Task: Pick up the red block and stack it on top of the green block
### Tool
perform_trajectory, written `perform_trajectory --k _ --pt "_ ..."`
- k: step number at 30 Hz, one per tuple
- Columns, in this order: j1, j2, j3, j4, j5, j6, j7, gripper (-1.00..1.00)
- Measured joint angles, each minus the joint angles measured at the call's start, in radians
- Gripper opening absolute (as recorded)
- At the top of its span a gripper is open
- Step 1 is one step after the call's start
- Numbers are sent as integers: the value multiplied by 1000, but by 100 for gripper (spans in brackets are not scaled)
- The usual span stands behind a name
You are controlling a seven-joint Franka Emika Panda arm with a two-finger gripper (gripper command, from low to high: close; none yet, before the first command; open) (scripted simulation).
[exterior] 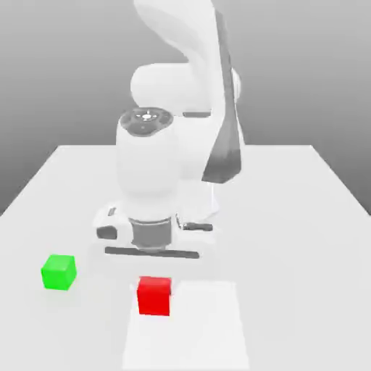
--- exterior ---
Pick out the small green cube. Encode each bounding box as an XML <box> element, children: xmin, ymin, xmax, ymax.
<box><xmin>40</xmin><ymin>254</ymin><xmax>78</xmax><ymax>291</ymax></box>

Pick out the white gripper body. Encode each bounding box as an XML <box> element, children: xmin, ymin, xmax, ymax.
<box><xmin>95</xmin><ymin>240</ymin><xmax>210</xmax><ymax>276</ymax></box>

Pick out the small red cube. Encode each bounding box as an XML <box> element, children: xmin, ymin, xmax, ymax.
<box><xmin>136</xmin><ymin>275</ymin><xmax>172</xmax><ymax>317</ymax></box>

